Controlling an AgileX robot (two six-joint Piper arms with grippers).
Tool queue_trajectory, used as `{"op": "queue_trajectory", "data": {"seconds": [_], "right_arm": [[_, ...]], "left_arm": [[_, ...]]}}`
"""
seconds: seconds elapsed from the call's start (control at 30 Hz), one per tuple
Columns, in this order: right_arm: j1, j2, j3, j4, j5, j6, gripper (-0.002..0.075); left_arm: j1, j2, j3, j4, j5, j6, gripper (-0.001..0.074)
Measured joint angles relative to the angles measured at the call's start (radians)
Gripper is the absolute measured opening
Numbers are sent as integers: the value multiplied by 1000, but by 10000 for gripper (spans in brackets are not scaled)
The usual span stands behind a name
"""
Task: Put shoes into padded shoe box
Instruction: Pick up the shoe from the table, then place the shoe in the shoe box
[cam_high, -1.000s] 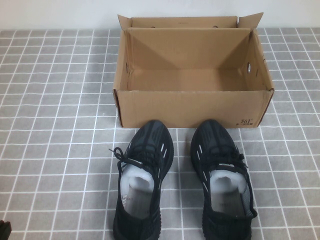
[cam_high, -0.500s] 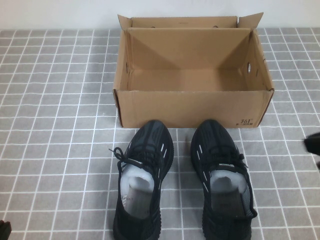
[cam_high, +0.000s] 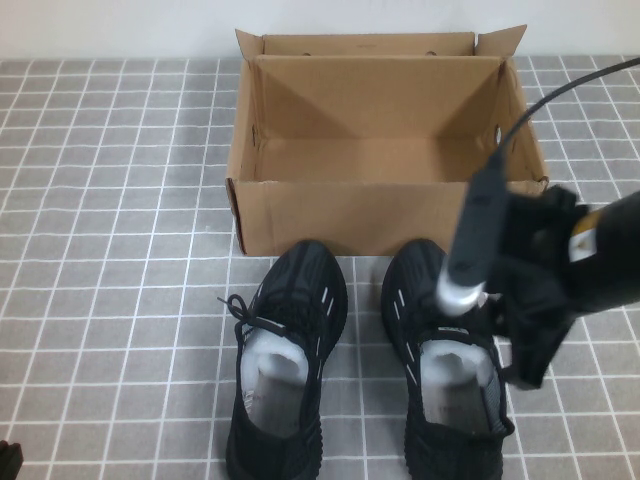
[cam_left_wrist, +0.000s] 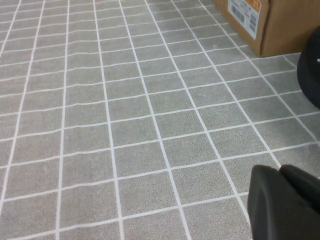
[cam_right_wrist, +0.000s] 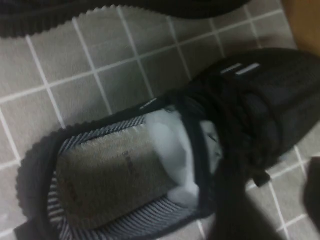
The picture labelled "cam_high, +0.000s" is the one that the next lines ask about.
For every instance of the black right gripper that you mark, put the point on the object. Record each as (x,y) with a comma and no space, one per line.
(535,250)

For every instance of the black knit sneaker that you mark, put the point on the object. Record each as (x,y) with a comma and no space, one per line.
(430,452)
(290,450)

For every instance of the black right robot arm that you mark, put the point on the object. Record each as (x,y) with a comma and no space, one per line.
(610,255)

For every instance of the white foam shoe stuffing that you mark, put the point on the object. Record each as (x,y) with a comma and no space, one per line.
(275,367)
(450,370)

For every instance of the brown cardboard shoe box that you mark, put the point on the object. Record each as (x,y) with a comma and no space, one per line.
(350,215)

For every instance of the grey white-grid tablecloth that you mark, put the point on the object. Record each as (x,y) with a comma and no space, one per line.
(110,250)

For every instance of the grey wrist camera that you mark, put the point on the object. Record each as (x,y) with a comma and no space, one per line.
(475,235)

